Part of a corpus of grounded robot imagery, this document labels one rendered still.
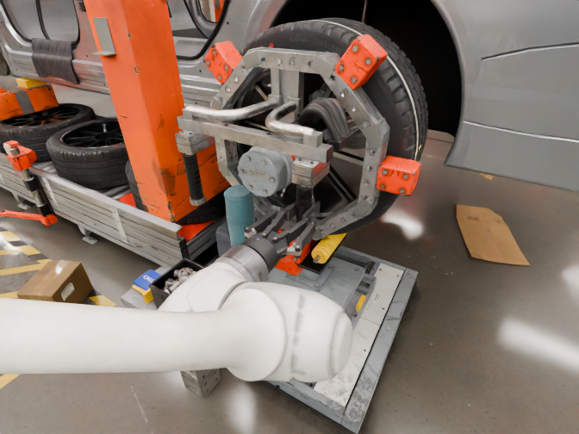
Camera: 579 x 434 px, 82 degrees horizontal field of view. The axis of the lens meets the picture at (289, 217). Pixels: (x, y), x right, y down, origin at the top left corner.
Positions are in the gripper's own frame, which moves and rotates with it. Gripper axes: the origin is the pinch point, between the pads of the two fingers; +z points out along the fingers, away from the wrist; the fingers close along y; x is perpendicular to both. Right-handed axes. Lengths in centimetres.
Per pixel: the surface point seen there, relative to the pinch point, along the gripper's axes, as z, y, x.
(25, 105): 55, -253, -25
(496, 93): 62, 31, 16
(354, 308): 38, 5, -69
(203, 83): 62, -85, 7
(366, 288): 50, 6, -66
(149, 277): -12, -49, -35
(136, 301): -19, -47, -38
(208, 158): 35, -62, -14
